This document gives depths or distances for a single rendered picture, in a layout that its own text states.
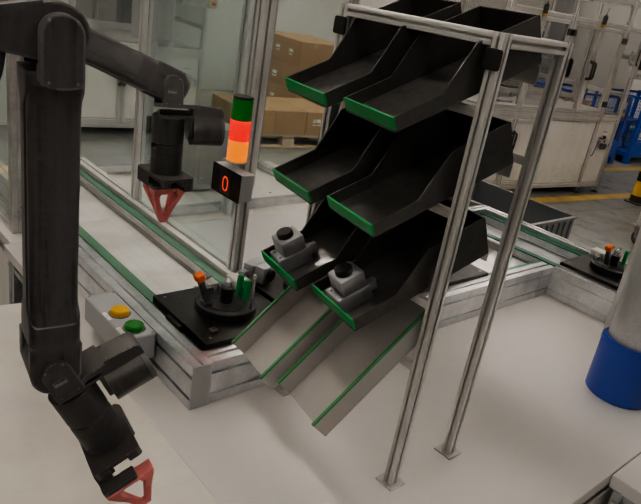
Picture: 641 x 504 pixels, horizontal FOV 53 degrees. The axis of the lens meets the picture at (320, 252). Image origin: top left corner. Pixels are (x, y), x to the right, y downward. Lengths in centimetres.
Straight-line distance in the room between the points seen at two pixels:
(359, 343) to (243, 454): 30
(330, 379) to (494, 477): 40
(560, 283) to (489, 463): 99
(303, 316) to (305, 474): 29
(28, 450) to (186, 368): 31
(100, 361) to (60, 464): 42
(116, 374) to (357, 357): 47
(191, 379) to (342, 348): 32
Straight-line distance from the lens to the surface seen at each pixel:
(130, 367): 87
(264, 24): 156
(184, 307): 150
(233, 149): 158
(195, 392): 135
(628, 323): 170
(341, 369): 118
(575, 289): 225
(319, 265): 117
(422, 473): 132
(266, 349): 128
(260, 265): 164
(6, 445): 130
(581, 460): 153
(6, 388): 144
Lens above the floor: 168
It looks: 22 degrees down
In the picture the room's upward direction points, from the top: 10 degrees clockwise
